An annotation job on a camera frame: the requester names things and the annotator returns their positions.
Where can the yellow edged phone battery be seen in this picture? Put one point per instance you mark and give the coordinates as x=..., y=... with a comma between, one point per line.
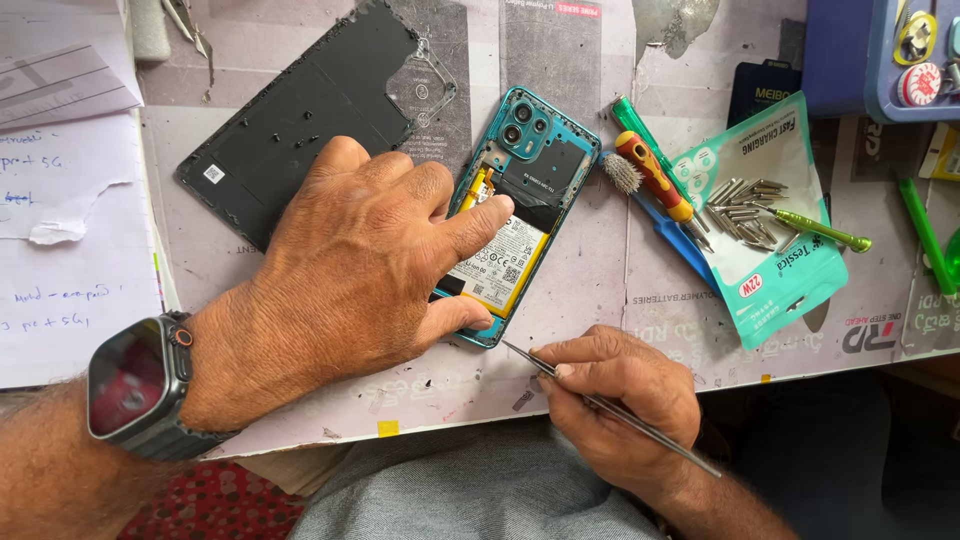
x=499, y=266

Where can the lined white paper sheet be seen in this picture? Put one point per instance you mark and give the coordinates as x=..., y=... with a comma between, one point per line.
x=60, y=67

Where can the person's grey trousers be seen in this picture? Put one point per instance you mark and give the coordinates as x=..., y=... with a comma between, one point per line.
x=465, y=487

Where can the green round plastic piece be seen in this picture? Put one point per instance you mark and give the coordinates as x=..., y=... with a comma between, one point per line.
x=954, y=259

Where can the blue plastic parts tray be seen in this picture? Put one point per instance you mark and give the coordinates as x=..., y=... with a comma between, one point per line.
x=840, y=52

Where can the person's right hand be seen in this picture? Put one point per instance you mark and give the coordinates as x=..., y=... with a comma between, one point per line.
x=637, y=405

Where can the pile of metal driver bits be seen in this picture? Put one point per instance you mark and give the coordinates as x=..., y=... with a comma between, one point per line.
x=739, y=214

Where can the black phone back cover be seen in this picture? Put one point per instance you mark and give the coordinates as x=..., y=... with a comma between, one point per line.
x=300, y=97

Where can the dark blue packet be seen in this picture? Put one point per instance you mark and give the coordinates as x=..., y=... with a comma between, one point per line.
x=761, y=94

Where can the teal smartphone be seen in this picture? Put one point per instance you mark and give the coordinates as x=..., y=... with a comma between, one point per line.
x=540, y=172

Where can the yellow packet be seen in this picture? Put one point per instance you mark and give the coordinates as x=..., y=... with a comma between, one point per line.
x=943, y=154

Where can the thin metal tweezers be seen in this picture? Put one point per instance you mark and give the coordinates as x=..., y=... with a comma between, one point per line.
x=525, y=357

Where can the handwritten white paper sheet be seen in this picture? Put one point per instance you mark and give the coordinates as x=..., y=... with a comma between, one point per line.
x=60, y=300

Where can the small yellow sticker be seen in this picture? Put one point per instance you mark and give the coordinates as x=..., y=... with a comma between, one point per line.
x=388, y=428

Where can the black smartwatch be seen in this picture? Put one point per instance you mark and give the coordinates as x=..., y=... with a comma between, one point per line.
x=142, y=382

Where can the red patterned cushion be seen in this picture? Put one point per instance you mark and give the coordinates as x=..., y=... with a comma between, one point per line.
x=217, y=502

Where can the person's left hand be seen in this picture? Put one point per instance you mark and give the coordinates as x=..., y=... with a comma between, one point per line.
x=330, y=285

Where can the blue cleaning brush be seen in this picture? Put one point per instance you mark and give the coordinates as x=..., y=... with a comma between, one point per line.
x=660, y=221

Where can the clear green screwdriver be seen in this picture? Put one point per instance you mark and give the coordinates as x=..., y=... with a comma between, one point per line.
x=628, y=118

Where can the green plastic pry tool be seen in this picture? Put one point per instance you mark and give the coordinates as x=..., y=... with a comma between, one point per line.
x=926, y=236

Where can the green metal precision driver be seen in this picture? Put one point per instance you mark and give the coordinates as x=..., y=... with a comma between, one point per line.
x=821, y=229

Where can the teal charger packet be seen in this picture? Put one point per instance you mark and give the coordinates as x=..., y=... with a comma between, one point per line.
x=787, y=285

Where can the red yellow screwdriver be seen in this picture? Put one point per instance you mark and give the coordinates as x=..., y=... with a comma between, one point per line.
x=656, y=176

